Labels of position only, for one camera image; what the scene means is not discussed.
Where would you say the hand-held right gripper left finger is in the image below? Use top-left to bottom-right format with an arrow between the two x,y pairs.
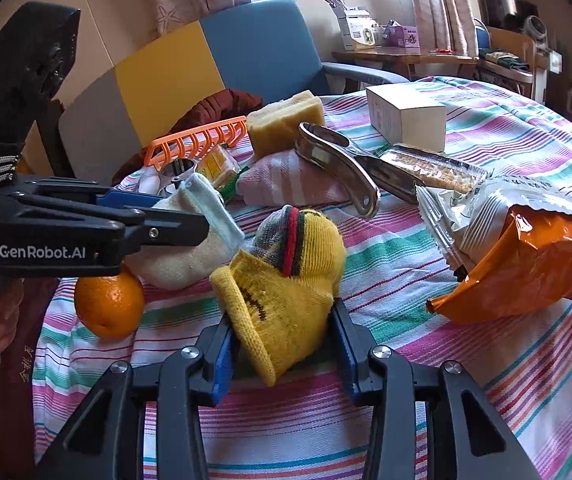
33,312 -> 239,480

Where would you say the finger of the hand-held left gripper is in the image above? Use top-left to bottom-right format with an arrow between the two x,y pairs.
21,196 -> 211,257
13,177 -> 164,211

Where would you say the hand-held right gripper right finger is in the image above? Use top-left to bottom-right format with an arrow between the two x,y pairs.
328,299 -> 542,480

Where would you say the cream sock with blue cuff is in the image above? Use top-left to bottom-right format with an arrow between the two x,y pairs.
126,172 -> 247,291

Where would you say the orange plastic rack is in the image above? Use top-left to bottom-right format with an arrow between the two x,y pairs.
143,116 -> 248,171

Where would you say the small yellow snack packet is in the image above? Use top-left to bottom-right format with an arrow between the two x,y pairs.
198,147 -> 242,196

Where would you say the yellow knit sock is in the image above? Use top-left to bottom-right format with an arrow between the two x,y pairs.
209,205 -> 347,387

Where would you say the orange fruit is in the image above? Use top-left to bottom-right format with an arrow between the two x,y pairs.
74,262 -> 146,340

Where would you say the maroon bag with gold print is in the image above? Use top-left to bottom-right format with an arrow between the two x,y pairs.
0,277 -> 64,480

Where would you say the pink striped cloth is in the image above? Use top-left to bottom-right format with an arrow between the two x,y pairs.
236,150 -> 357,206

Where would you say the yellow-brown sponge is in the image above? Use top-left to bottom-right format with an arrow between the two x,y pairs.
246,90 -> 327,156

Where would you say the metal hand squeezer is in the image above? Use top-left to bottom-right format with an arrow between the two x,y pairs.
294,122 -> 422,218

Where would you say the orange snack bag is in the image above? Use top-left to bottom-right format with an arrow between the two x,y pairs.
426,204 -> 572,325

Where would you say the clear cracker packet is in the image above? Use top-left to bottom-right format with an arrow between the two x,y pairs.
381,144 -> 489,196

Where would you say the white cardboard box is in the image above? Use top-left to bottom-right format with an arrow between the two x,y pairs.
366,84 -> 448,153

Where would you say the blue round container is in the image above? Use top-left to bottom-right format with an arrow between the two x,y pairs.
473,20 -> 490,56

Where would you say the striped tablecloth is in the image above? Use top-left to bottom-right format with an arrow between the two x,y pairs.
33,76 -> 572,480

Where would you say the maroon jacket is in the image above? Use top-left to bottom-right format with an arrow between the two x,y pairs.
111,89 -> 264,186

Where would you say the multicolour panel sofa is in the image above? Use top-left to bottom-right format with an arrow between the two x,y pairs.
26,0 -> 409,181

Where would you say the wooden desk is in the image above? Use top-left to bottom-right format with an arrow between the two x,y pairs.
332,47 -> 479,81

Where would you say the purple tissue box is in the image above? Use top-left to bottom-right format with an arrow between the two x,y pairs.
383,22 -> 421,50

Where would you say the pink patterned curtain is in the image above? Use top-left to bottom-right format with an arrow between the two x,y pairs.
406,0 -> 482,58

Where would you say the wooden cabinet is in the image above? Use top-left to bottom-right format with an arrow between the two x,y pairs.
476,25 -> 549,101

